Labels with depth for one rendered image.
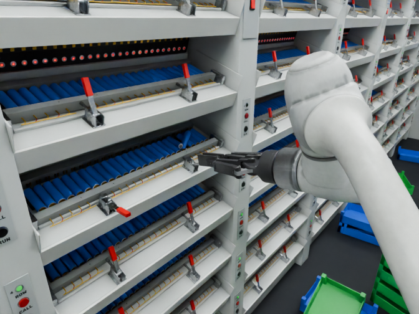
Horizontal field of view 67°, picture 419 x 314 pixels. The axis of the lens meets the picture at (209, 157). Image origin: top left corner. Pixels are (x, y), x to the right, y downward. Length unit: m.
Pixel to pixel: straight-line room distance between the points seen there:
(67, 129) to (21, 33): 0.18
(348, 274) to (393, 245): 1.66
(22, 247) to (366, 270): 1.84
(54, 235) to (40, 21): 0.39
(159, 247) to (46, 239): 0.34
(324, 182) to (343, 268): 1.52
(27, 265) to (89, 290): 0.21
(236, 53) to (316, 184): 0.47
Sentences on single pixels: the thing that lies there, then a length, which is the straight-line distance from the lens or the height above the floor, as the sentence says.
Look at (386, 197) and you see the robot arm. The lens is 0.43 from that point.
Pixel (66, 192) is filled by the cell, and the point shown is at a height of 0.99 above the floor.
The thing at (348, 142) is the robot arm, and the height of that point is 1.18.
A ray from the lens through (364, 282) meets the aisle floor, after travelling 2.07.
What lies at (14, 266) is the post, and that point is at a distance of 0.68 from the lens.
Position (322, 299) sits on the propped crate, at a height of 0.09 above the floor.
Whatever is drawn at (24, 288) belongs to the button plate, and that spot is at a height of 0.88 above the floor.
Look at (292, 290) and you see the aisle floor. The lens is 1.90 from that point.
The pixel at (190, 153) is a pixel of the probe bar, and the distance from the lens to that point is 0.92.
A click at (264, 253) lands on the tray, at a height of 0.35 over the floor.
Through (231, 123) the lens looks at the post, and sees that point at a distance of 0.99.
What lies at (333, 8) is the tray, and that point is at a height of 1.37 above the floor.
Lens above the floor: 1.33
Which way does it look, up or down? 23 degrees down
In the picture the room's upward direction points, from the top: straight up
